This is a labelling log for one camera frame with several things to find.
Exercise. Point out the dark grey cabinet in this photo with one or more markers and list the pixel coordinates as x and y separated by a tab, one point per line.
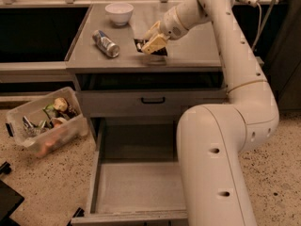
283	62

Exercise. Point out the black rxbar chocolate bar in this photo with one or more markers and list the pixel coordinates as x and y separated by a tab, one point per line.
140	43

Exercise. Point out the white ceramic bowl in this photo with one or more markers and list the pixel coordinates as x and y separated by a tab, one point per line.
119	13

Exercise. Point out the grey open middle drawer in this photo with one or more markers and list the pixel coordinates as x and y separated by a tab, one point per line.
135	178

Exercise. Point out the black equipment base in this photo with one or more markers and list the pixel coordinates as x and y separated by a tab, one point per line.
10	200

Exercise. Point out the snack items in bin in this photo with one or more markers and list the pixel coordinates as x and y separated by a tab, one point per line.
58	112

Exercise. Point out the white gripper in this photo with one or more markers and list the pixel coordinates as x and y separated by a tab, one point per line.
171	24

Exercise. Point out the grey drawer cabinet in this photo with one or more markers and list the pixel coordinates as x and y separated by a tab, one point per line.
191	63

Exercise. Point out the clear plastic storage bin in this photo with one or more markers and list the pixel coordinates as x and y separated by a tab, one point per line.
54	138

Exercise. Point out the grey top drawer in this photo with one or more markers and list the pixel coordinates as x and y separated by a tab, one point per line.
137	103

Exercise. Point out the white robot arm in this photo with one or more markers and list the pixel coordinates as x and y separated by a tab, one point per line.
211	137

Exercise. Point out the silver drink can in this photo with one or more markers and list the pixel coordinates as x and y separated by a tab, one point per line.
105	44

